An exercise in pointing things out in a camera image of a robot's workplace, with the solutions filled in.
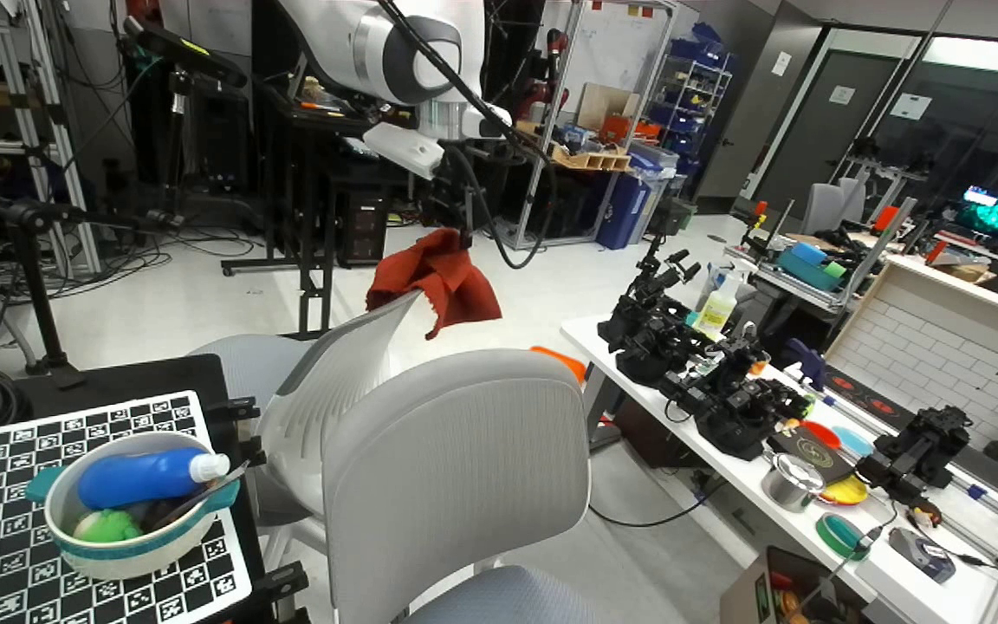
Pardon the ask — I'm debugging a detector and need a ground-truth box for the green ball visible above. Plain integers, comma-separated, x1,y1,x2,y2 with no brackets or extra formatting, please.
69,507,147,548

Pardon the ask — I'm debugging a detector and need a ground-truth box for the black tripod stand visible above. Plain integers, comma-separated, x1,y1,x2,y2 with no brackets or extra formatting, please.
0,195,75,375

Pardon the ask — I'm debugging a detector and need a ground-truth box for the rust red towel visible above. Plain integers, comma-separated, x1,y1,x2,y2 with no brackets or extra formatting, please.
363,225,505,341

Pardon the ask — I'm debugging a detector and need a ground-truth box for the teal plastic box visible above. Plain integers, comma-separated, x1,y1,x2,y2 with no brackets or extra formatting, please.
773,236,856,295

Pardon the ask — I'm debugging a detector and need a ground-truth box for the black white checker board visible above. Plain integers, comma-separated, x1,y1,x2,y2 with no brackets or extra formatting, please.
0,387,256,624

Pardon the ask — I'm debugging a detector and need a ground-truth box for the blue bottle white cap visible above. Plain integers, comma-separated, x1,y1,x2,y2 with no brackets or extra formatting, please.
71,448,234,511

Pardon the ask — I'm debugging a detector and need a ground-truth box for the wood framed white brick panel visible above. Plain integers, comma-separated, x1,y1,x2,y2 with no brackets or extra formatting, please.
821,252,998,495

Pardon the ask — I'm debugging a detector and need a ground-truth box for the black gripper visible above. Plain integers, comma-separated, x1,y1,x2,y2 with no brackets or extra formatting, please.
426,142,481,243

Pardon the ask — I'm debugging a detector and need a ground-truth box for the white bowl teal rim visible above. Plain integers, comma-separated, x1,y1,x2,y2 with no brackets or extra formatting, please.
24,429,247,581

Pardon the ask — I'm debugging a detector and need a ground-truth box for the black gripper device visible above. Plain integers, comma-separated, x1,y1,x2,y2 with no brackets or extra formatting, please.
871,403,977,492

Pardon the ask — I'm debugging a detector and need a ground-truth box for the black robot arm on base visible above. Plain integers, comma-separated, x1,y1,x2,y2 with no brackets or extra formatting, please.
597,236,703,390

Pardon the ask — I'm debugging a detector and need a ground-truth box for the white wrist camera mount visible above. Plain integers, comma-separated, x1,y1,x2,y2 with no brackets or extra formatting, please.
356,117,451,184

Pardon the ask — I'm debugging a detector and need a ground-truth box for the yellow dish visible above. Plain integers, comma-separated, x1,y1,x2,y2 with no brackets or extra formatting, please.
819,472,874,508

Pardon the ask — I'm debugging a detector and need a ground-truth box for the long white work table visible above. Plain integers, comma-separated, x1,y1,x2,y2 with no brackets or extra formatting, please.
559,309,998,624

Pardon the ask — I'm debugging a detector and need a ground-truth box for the grey flat device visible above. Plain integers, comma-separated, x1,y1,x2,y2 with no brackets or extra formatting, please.
882,523,959,584

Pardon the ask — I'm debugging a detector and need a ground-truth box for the black robot parts pile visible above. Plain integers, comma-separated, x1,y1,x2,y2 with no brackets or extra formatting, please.
659,332,819,462

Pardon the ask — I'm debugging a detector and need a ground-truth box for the blue plastic bin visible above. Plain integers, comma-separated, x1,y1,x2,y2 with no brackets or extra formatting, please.
594,169,684,252

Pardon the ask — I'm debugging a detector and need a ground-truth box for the black robot stand frame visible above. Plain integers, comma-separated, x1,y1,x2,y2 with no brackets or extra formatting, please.
217,66,396,339

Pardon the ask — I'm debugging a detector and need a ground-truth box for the grey office chair back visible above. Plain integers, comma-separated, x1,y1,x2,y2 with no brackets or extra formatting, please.
320,346,597,624

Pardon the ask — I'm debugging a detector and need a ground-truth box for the orange object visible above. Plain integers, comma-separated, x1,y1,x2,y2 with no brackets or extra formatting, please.
525,341,594,383

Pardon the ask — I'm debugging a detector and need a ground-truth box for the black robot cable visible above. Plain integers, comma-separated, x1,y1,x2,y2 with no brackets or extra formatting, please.
374,0,552,278

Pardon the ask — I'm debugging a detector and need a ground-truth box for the shelf with blue bins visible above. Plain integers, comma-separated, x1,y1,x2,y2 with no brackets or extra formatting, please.
644,17,738,181

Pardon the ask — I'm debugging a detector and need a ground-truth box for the metal cup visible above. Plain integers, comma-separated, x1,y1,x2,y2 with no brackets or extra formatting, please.
758,450,833,516

